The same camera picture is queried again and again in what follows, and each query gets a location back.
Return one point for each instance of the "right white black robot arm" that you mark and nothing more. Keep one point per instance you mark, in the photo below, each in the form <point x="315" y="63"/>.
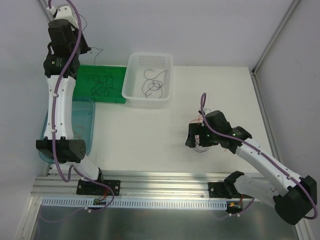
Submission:
<point x="291" y="195"/>

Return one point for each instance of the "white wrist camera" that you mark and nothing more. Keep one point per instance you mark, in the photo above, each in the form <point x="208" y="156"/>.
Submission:
<point x="207" y="110"/>
<point x="63" y="13"/>

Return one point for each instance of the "white slotted cable duct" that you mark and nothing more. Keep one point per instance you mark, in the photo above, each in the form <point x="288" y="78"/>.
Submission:
<point x="135" y="203"/>

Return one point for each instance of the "green plastic tray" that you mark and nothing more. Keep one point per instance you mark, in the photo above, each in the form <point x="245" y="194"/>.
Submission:
<point x="100" y="83"/>

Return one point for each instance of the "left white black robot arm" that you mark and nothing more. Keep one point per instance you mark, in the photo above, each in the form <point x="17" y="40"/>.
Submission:
<point x="58" y="142"/>

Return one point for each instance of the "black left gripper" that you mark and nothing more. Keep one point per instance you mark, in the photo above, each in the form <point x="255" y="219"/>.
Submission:
<point x="83" y="46"/>

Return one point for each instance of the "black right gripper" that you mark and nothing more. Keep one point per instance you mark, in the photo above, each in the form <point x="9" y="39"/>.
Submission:
<point x="194" y="135"/>

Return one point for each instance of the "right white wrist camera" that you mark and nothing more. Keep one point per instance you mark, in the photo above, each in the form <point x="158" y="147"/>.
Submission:
<point x="207" y="110"/>

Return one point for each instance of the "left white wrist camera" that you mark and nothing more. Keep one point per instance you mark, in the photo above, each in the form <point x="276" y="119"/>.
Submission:
<point x="63" y="13"/>

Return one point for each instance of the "white perforated plastic basket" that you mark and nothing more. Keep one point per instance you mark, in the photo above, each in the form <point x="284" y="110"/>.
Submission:
<point x="148" y="80"/>

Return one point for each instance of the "translucent blue plastic tray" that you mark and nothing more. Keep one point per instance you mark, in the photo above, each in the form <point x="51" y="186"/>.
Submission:
<point x="82" y="120"/>

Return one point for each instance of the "aluminium rail frame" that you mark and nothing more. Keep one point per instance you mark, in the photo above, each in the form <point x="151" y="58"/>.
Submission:
<point x="145" y="148"/>

